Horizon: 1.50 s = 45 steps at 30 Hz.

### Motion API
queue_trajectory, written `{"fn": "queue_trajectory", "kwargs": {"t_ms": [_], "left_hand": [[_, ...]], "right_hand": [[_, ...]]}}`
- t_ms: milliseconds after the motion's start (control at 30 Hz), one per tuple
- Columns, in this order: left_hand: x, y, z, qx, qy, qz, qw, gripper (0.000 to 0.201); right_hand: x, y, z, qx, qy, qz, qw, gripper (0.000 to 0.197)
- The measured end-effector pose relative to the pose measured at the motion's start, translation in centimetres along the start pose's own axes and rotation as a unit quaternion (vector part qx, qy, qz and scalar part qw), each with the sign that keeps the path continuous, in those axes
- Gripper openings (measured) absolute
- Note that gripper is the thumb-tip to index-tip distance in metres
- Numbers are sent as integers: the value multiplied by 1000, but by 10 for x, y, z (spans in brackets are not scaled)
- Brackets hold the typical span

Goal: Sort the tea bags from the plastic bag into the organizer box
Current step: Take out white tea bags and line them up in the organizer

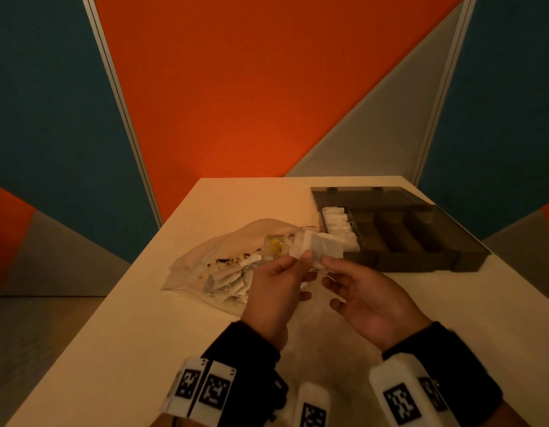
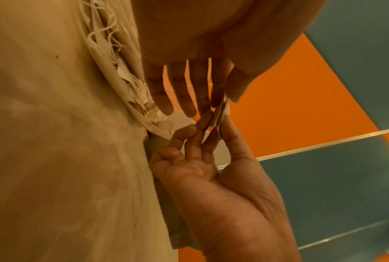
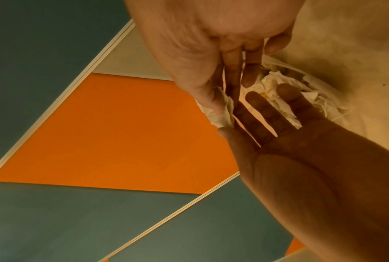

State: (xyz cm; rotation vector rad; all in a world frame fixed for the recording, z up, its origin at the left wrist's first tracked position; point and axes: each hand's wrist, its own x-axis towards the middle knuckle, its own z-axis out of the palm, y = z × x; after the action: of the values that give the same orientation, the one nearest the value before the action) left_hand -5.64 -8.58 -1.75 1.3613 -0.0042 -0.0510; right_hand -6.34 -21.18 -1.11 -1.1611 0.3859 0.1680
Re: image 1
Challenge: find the row of tea bags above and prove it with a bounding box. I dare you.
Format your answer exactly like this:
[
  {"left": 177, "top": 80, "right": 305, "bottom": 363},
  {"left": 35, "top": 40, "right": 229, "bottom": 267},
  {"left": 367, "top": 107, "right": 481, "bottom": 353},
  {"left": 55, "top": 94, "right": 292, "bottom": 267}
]
[{"left": 321, "top": 206, "right": 361, "bottom": 253}]

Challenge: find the dark compartment organizer box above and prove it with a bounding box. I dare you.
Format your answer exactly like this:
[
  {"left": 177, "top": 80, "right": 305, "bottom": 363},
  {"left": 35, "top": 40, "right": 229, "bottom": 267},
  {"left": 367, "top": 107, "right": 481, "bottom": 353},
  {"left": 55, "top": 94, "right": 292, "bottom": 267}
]
[{"left": 310, "top": 186, "right": 492, "bottom": 274}]

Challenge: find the person's right forearm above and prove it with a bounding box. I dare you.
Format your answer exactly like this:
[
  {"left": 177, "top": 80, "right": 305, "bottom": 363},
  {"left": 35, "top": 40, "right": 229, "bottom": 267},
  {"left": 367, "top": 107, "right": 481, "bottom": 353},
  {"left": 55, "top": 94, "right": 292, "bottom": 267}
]
[{"left": 479, "top": 400, "right": 531, "bottom": 427}]

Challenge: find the clear plastic bag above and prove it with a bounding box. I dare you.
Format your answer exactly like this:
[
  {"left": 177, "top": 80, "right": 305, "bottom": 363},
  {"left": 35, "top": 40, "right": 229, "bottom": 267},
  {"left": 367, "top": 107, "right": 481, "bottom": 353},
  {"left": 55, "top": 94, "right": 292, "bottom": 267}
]
[{"left": 161, "top": 217, "right": 329, "bottom": 318}]

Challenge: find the white marker block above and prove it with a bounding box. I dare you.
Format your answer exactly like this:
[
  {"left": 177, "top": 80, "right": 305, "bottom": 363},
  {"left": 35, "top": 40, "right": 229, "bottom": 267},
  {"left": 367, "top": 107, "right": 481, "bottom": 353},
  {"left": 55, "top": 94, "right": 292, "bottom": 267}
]
[{"left": 160, "top": 356, "right": 238, "bottom": 419}]

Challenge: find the person's right hand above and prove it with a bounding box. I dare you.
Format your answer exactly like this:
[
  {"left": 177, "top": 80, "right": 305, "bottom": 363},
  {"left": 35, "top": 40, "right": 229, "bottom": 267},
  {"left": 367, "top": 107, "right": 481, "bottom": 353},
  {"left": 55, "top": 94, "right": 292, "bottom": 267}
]
[{"left": 321, "top": 256, "right": 434, "bottom": 354}]

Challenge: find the person's left hand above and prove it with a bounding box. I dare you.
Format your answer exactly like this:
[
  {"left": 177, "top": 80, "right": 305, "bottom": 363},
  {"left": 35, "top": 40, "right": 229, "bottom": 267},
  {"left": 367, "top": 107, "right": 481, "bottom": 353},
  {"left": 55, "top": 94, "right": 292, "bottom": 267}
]
[{"left": 241, "top": 249, "right": 318, "bottom": 352}]

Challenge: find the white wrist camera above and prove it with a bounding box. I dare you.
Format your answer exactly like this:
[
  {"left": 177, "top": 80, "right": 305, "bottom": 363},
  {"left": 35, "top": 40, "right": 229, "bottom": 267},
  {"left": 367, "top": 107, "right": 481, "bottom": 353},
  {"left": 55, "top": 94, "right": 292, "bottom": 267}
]
[
  {"left": 368, "top": 353, "right": 460, "bottom": 427},
  {"left": 292, "top": 382, "right": 332, "bottom": 427}
]

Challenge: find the pile of paper tea bags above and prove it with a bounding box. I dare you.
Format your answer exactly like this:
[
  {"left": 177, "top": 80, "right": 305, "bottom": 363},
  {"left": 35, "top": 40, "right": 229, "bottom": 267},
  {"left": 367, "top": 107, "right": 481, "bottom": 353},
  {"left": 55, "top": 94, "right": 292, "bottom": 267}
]
[{"left": 203, "top": 233, "right": 298, "bottom": 307}]

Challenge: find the white square tea bag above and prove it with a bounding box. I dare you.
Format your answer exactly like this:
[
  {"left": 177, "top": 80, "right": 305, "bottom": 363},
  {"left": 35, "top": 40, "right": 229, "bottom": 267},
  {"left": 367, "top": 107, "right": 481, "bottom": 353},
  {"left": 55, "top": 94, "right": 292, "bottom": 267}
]
[{"left": 289, "top": 230, "right": 345, "bottom": 271}]

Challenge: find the black wrist strap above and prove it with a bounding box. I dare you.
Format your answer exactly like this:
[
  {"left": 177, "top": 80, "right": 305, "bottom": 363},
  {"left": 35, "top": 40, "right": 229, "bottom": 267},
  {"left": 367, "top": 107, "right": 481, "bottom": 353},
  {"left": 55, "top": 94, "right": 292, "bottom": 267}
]
[
  {"left": 201, "top": 320, "right": 289, "bottom": 427},
  {"left": 382, "top": 322, "right": 503, "bottom": 427}
]

